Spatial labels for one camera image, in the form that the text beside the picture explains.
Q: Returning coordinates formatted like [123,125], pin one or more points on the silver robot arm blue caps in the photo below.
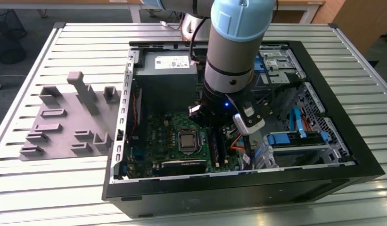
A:
[234,58]

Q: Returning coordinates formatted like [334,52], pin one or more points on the silver CPU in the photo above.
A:
[187,140]

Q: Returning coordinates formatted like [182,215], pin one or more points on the green motherboard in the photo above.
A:
[158,122]

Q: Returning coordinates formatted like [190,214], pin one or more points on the grey power supply unit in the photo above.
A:
[162,89]

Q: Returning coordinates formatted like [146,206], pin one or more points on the hard disk in blue carrier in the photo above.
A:
[279,138]

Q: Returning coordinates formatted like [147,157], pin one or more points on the black graphics card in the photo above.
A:
[180,166]

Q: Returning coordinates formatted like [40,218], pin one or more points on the blue plastic drive latch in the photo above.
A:
[259,67]

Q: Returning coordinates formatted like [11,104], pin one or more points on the silver optical drive cage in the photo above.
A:
[280,70]

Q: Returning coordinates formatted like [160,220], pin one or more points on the silver disk bay cage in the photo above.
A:
[300,147]

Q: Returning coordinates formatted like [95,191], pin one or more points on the black PC case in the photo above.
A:
[212,200]

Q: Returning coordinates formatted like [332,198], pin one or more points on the grey parts rack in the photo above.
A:
[70,117]

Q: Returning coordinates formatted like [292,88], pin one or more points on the white-legged wooden desk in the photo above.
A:
[135,13]

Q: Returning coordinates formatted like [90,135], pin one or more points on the brown wooden cabinet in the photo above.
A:
[363,18]

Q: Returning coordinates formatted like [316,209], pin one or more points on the black mesh waste bin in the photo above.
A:
[8,35]

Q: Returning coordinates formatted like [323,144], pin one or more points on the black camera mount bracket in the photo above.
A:
[239,101]

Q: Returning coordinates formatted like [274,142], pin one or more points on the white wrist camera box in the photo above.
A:
[243,127]

